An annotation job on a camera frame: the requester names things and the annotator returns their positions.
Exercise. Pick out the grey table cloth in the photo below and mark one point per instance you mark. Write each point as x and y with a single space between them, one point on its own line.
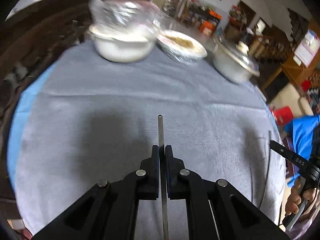
87 119

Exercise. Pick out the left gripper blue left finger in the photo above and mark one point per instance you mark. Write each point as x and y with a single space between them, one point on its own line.
150 181

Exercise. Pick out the dark carved wooden sideboard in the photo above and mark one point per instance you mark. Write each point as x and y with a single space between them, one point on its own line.
32 34

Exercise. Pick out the dark metal chopstick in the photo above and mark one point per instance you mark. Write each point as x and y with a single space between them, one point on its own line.
163 177

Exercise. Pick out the wall calendar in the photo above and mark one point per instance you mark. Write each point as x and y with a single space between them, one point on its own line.
307 49

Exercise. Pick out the orange box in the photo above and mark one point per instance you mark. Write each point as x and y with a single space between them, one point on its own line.
207 28

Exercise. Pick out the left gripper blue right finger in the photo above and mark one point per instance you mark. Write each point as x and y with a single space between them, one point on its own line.
175 183

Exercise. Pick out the aluminium pot with lid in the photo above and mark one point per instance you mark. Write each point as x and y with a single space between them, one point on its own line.
232 61

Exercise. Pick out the white dish with food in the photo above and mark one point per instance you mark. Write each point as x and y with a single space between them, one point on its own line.
181 47

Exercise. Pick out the blue jacket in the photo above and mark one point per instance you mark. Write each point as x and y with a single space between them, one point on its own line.
300 130

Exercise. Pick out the white bowl with plastic bag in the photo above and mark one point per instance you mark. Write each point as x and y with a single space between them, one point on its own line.
124 31

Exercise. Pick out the person's right hand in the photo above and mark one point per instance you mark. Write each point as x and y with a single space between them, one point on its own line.
295 199

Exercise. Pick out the red child chair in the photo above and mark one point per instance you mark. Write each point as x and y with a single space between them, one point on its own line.
282 116

